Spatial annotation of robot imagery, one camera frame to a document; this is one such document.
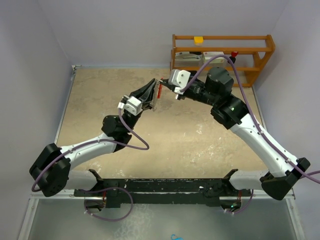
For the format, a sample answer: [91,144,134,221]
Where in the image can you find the white cardboard box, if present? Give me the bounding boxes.
[202,51,225,64]

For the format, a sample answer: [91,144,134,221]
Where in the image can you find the blue object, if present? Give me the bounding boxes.
[170,234,184,240]

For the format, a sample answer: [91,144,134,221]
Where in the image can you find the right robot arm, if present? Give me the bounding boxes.
[160,67,310,201]

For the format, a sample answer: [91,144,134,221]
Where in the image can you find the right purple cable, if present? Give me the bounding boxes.
[179,54,320,216]

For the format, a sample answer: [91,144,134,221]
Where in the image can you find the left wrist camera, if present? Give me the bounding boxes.
[117,95,143,116]

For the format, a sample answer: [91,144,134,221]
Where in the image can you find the purple cable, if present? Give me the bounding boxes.
[179,54,320,216]
[31,108,150,221]

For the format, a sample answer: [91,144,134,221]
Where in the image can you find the wooden shelf rack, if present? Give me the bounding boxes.
[170,34,276,88]

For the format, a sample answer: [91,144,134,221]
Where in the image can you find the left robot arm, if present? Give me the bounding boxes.
[29,78,159,197]

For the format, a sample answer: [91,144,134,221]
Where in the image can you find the grey stapler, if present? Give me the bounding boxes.
[175,51,202,62]

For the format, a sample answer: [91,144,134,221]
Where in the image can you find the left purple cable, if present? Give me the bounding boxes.
[31,108,150,221]

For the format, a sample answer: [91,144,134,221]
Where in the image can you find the red grey key holder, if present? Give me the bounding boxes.
[150,80,162,111]

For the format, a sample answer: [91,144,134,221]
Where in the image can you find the yellow block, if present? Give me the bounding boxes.
[193,36,204,46]

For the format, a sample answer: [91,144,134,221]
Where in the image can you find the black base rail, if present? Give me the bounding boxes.
[74,177,251,208]

